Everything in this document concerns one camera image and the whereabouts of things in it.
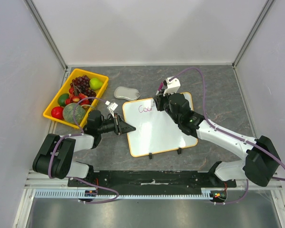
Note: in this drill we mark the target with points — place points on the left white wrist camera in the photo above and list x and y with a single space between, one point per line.
111 107

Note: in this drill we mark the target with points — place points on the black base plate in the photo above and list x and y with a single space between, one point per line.
157 181

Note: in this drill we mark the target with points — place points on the red apple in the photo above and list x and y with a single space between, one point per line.
57 112

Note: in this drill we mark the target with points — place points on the green pear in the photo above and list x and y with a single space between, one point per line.
95 83

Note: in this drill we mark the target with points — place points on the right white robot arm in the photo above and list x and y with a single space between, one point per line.
258 157

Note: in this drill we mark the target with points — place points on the orange framed whiteboard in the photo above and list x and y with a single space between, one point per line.
155 131

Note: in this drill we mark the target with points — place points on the yellow plastic fruit tray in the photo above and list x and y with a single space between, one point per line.
65 88

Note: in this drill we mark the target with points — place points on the white slotted cable duct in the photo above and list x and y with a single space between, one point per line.
90 194

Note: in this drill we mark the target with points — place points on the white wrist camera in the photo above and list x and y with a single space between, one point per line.
172 85
111 107

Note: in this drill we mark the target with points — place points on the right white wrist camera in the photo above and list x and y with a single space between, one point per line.
172 85

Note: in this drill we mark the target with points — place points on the dark purple grape bunch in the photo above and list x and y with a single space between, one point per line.
82 83

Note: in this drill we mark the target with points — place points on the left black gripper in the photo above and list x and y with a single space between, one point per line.
121 127

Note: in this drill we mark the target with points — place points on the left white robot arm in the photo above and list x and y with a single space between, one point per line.
55 155

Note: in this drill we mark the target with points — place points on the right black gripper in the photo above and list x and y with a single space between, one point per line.
160 102

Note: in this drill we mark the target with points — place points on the grey whiteboard eraser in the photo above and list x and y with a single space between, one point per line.
129 94

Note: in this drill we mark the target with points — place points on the purple capped white marker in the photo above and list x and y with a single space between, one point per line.
157 92

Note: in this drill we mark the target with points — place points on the green lime fruit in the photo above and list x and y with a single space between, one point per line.
62 98

